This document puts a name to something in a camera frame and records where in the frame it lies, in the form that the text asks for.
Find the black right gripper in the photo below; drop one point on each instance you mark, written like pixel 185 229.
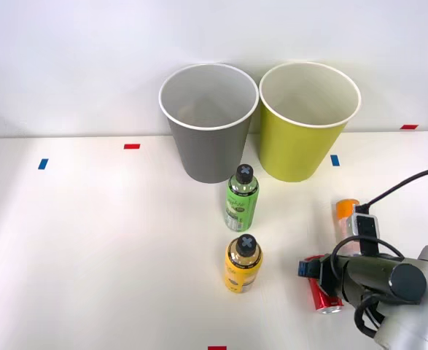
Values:
pixel 331 275

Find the red drink can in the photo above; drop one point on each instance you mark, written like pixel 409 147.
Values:
pixel 321 300

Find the yellow label plastic bottle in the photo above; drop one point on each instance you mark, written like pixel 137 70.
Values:
pixel 242 271

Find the orange and pink drink can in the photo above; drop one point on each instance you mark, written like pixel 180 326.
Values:
pixel 345 209

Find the green label plastic bottle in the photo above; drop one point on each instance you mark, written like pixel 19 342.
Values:
pixel 241 204

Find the yellow-green plastic waste bin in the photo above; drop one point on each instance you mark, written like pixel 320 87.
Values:
pixel 294 149

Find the grey plastic waste bin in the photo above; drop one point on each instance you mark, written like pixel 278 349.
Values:
pixel 210 153

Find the pale grey wrist camera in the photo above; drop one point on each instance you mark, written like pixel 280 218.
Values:
pixel 366 224

